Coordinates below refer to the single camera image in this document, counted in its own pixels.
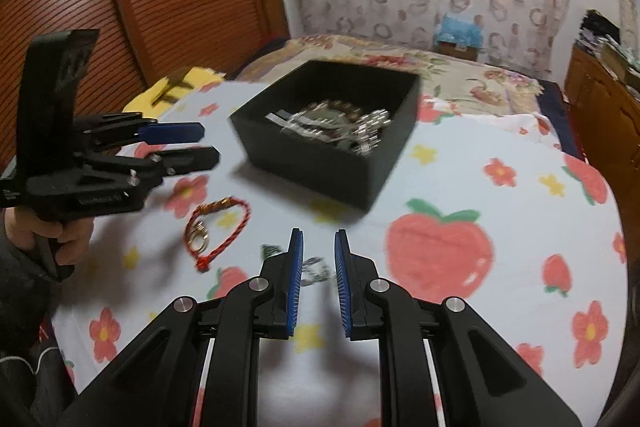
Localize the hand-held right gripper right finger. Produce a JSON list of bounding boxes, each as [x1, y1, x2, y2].
[[334, 228, 583, 427]]

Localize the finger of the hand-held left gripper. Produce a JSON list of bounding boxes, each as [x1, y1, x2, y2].
[[82, 112, 206, 148], [132, 146, 221, 180]]

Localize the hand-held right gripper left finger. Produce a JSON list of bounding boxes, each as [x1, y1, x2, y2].
[[60, 227, 305, 427]]

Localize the red braided bracelet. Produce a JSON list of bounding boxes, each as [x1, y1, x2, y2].
[[185, 197, 251, 273]]

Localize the silver bangle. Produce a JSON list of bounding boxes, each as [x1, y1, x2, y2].
[[265, 107, 312, 128]]

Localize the black jewelry box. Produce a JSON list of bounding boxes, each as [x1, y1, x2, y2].
[[229, 59, 421, 212]]

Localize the person's left forearm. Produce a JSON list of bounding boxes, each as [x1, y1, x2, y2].
[[0, 227, 77, 427]]

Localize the person's left hand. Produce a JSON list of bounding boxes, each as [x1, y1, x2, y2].
[[5, 212, 94, 269]]

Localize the yellow plush pillow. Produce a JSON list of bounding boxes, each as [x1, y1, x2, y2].
[[122, 66, 227, 114]]

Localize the strawberry print blanket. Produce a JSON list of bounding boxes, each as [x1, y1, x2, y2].
[[50, 79, 629, 427]]

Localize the floral bedsheet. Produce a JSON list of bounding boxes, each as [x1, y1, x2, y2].
[[240, 34, 547, 108]]

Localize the small cardboard box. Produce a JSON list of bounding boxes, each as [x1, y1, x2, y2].
[[437, 41, 480, 63]]

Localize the blue plastic bag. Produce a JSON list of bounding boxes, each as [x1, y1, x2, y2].
[[434, 13, 484, 46]]

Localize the wooden side cabinet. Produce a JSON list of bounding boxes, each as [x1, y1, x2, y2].
[[565, 44, 640, 219]]

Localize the box with patterned cloth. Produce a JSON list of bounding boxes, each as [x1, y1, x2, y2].
[[600, 34, 640, 84]]

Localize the pile of dark clothes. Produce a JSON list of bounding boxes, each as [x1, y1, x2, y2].
[[580, 9, 622, 54]]

